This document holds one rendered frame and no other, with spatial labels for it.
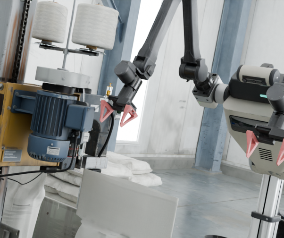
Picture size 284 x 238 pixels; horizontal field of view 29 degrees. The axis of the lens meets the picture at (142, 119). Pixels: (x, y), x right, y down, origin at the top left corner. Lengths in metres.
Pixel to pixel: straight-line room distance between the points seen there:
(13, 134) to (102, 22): 0.54
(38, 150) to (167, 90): 7.87
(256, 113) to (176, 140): 8.06
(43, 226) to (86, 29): 1.30
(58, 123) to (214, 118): 9.04
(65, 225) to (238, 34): 8.28
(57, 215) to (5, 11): 1.23
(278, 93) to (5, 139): 1.01
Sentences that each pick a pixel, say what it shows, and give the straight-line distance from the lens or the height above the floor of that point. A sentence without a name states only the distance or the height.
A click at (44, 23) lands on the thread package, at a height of 1.59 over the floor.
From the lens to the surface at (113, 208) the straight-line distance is 2.20.
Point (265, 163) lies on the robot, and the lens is 2.43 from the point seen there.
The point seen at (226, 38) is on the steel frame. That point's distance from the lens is 11.01.
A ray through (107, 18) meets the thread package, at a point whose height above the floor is 1.64.
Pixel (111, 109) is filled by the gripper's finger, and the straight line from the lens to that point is 2.02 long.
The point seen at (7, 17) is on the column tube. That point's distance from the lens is 2.10.
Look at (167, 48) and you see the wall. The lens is 9.62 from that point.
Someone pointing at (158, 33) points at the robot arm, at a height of 1.62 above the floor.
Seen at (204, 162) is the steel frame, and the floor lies 0.15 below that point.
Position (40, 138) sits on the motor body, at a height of 1.17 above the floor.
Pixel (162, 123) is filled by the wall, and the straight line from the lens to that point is 9.80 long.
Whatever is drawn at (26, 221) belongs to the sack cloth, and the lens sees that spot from 2.61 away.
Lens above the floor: 1.41
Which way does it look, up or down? 3 degrees down
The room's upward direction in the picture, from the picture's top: 10 degrees clockwise
